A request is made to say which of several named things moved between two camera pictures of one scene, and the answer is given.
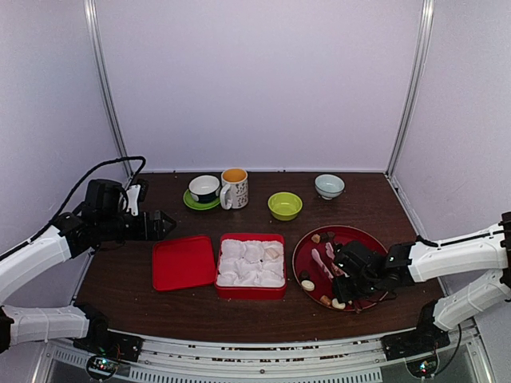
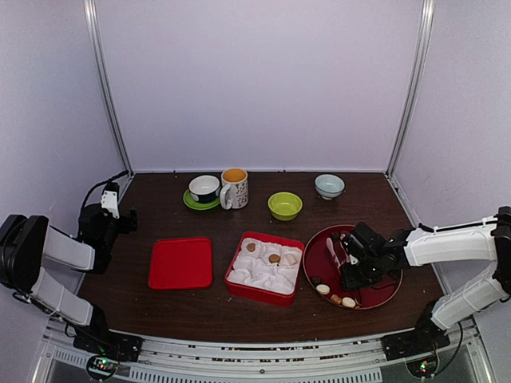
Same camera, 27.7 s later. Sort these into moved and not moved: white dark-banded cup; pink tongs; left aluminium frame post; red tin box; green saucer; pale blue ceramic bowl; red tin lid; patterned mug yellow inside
Moved: red tin box; pink tongs
Not moved: patterned mug yellow inside; red tin lid; white dark-banded cup; green saucer; left aluminium frame post; pale blue ceramic bowl
